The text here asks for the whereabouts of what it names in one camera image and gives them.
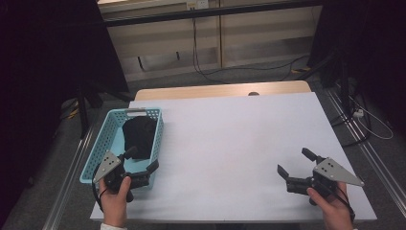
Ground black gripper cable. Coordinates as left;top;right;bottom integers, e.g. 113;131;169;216
91;162;109;214
333;185;356;223

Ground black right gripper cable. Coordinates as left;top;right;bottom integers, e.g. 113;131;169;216
333;185;356;223

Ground aluminium floor rail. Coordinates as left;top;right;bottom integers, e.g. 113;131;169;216
42;127;95;230
325;87;406;219

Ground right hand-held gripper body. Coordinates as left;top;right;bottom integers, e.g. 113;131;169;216
285;156;366;206

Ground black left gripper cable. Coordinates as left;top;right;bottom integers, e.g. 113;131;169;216
91;162;109;214

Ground person's left hand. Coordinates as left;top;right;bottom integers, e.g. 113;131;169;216
99;175;132;226

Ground black horizontal bar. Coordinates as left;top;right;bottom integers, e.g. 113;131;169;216
103;0;324;28

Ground black wall cable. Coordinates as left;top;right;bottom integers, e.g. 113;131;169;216
192;15;310;78
191;15;231;85

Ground black curtain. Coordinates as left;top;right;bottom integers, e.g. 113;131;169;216
307;0;406;135
0;0;130;224

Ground white wall socket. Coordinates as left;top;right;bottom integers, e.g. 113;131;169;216
186;0;210;11

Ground light blue plastic basket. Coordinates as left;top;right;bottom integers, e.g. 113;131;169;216
79;107;165;190

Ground person's right hand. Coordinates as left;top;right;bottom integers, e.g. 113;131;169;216
306;181;355;224

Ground white floor cable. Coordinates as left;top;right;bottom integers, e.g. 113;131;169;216
349;95;395;141

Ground white table mat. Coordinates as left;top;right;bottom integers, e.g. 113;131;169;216
90;91;378;223

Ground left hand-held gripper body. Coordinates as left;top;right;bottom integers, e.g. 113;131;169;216
92;150;151;203

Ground black shorts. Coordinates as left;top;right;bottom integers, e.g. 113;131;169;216
122;115;158;161

